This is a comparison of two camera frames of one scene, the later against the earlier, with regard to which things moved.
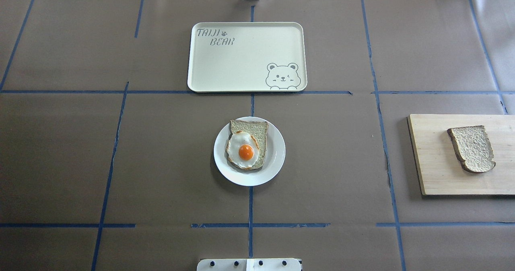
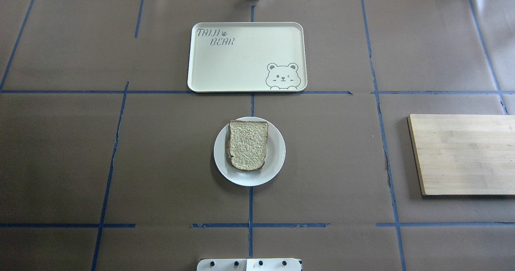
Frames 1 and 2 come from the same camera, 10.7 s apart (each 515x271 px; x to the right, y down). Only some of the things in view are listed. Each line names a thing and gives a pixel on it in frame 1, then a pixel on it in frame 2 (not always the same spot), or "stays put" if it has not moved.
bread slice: x=472 y=147 -> x=247 y=147
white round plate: x=249 y=151 stays put
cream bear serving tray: x=248 y=57 stays put
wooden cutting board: x=464 y=154 stays put
